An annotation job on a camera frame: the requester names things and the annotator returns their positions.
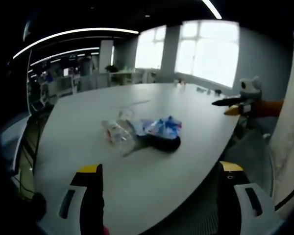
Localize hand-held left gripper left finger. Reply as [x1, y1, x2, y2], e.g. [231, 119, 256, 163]
[38, 163, 105, 235]

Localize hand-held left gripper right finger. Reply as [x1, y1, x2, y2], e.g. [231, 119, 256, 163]
[216, 161, 285, 235]

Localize clear plastic bottle red label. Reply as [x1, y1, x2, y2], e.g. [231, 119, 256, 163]
[101, 119, 135, 145]

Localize blue pink wrapper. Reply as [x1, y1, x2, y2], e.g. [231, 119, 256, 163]
[136, 115, 183, 140]

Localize black case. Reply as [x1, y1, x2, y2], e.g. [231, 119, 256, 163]
[134, 133, 181, 153]

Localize small items on table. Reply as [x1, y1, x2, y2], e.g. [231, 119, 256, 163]
[173, 78, 222, 95]

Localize white cloth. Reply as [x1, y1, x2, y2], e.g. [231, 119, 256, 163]
[269, 31, 294, 211]

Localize grey table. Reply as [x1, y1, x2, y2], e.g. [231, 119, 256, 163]
[33, 82, 242, 235]

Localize ceiling light strip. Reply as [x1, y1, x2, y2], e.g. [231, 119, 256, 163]
[12, 27, 140, 60]

